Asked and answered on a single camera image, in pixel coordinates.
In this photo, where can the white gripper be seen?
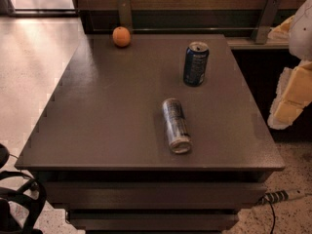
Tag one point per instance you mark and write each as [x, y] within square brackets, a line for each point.
[302, 33]

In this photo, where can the silver redbull can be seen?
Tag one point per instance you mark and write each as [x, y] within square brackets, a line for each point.
[178, 137]

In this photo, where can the blue soda can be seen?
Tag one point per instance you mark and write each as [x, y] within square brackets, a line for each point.
[195, 64]

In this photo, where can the white power strip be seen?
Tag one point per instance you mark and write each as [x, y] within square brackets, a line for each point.
[281, 196]

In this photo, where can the orange fruit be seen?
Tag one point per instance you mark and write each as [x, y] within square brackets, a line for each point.
[121, 36]

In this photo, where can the dark drawer cabinet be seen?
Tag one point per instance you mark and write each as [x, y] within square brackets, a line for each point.
[105, 122]

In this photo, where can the lower cabinet drawer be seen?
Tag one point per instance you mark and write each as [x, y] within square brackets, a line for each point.
[158, 221]

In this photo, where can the cabinet drawer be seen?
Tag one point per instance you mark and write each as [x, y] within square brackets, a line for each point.
[154, 195]
[158, 221]

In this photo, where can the upper cabinet drawer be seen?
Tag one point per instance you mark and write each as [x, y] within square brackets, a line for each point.
[154, 195]

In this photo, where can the left metal shelf bracket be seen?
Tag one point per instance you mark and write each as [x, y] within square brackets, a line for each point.
[125, 14]

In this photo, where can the black bag with straps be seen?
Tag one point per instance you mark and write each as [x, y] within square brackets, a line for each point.
[31, 196]

